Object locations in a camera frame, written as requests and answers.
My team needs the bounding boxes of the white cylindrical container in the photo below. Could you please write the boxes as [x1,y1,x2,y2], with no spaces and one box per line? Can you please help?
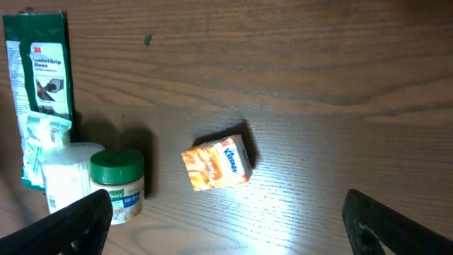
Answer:
[38,142,105,214]

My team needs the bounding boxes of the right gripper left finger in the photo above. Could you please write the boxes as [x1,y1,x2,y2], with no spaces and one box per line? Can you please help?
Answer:
[1,189,113,254]

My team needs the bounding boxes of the green-lid seasoning jar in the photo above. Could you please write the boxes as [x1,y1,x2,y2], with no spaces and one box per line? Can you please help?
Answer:
[90,149,144,225]

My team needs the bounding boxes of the green 3M gloves package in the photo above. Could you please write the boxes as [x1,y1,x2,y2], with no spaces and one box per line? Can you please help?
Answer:
[3,11,75,191]

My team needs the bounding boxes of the orange Kleenex tissue pack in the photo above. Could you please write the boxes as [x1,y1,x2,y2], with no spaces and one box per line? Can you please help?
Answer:
[181,135,252,191]

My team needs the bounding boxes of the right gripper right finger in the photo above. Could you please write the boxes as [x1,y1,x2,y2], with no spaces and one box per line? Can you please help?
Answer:
[342,189,452,255]

